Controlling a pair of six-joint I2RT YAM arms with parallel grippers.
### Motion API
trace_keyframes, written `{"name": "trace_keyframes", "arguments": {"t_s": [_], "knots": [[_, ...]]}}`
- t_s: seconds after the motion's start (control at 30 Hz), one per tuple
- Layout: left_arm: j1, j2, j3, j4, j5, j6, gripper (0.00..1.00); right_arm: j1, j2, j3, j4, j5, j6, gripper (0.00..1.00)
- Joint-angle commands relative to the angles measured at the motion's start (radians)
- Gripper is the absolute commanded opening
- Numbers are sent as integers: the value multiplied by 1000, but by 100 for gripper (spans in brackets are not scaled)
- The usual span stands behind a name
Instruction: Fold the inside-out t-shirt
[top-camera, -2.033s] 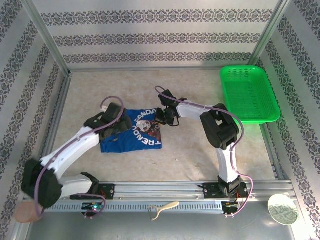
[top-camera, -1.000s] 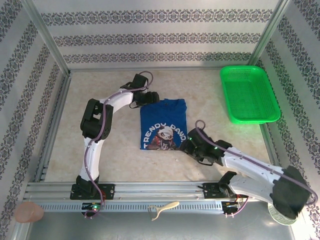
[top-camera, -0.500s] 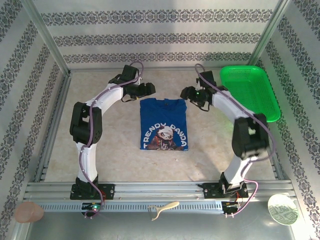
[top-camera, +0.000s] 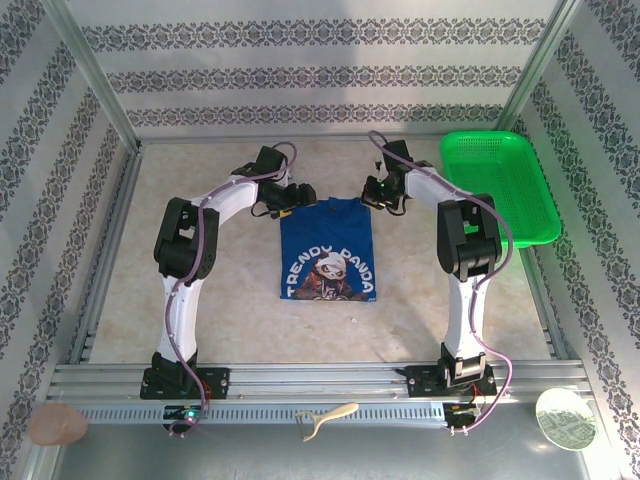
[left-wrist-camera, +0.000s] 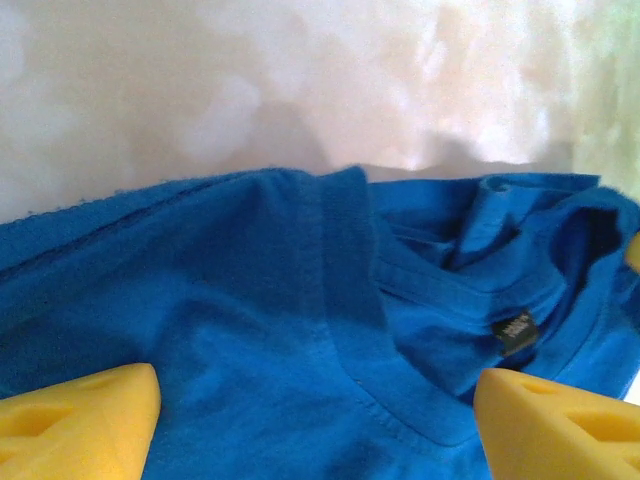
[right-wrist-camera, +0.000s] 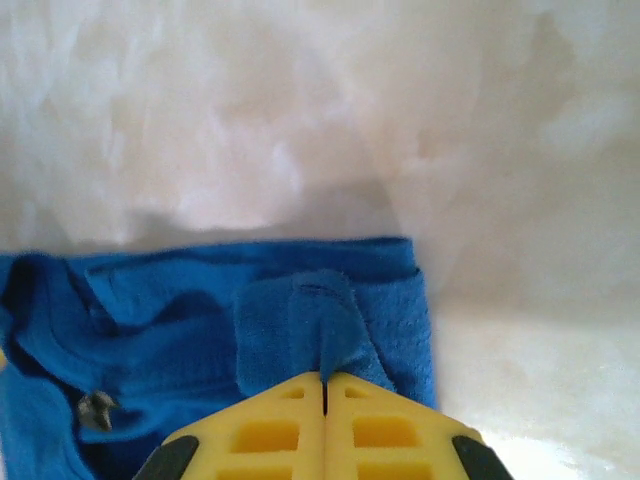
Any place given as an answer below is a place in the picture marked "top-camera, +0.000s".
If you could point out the blue t-shirt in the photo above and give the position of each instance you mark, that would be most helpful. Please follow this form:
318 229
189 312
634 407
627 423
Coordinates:
325 235

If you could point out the green plastic mesh basket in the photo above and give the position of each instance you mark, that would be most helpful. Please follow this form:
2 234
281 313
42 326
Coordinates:
500 195

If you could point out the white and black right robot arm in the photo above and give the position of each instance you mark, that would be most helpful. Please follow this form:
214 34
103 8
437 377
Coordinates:
467 240

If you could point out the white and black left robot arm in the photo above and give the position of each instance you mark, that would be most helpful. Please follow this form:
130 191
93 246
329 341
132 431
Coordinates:
185 240

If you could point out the cream plastic peeler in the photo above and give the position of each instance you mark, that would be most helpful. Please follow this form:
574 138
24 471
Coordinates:
340 411

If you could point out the small circuit board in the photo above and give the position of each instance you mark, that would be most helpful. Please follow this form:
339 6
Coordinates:
462 412
187 414

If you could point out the round green patterned plate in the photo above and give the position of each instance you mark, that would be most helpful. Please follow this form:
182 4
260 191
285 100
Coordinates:
565 420

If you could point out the pink translucent cup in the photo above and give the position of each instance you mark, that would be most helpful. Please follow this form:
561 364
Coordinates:
57 425

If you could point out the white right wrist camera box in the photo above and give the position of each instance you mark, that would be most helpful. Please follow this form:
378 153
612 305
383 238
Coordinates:
381 172

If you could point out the aluminium mounting rail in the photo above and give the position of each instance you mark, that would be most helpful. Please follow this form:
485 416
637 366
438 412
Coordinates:
310 380

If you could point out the aluminium frame post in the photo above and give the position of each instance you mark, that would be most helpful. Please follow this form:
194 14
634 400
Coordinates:
532 75
96 75

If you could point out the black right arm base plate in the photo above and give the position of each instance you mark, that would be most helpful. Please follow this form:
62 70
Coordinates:
420 382

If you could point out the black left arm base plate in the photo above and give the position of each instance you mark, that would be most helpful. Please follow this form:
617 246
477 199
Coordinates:
217 382

